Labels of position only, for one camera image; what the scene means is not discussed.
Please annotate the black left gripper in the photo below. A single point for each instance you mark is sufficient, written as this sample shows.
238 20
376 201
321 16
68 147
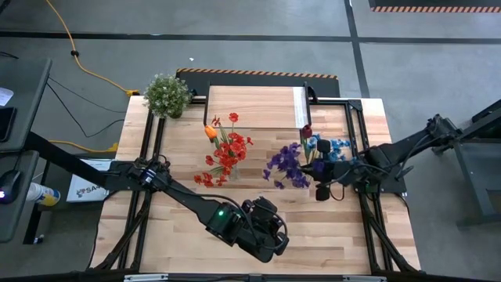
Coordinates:
262 235

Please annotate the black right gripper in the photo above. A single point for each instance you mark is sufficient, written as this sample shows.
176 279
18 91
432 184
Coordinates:
336 172

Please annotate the purple artificial flower bunch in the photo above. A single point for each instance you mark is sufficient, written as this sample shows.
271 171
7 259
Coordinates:
287 160

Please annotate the blue artificial flower bunch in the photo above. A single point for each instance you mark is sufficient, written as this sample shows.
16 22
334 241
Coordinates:
336 145

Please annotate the dark red artificial tulip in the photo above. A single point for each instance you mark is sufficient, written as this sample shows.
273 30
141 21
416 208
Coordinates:
306 131

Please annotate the clear glass vase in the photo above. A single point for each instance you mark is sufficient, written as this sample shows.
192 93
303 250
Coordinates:
234 174

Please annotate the red artificial flower bunch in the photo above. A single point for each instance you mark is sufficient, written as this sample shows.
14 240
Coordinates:
231 150

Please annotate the orange artificial tulip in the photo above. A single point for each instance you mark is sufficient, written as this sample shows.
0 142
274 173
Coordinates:
210 132

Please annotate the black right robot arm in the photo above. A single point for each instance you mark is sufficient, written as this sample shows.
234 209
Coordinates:
395 150

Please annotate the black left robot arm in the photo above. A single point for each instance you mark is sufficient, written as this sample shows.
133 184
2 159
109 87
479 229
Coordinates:
188 197

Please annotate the black hazard-striped floor mat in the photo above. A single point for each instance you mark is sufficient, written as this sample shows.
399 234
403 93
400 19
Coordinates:
430 4
321 84

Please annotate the black metal side table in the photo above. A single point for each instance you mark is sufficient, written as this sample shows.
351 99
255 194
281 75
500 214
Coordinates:
469 176

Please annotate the potted green plant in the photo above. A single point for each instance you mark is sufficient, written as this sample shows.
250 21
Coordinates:
166 96

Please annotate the white box with logo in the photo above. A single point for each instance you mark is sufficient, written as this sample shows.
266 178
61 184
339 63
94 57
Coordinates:
84 192

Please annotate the black support beam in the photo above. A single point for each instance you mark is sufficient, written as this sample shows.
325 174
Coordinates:
58 156

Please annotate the white and yellow spray can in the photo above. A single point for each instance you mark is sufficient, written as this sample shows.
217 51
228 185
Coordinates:
43 194

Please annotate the black computer mouse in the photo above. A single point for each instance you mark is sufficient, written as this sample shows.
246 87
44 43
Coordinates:
9 184

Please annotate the dark grey desk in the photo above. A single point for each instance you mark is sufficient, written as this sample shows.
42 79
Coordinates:
27 98

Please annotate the black phone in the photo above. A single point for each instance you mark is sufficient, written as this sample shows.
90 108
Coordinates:
7 123

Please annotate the white paper sheet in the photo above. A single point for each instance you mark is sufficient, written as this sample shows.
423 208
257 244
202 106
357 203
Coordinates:
4 96

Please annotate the wooden shelf black metal frame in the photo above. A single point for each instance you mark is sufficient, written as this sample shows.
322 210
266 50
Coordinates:
254 105

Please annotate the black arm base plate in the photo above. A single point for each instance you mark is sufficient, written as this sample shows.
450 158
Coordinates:
399 187

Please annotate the silver aluminium bracket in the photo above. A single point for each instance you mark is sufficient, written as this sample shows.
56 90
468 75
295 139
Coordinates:
145 278
364 279

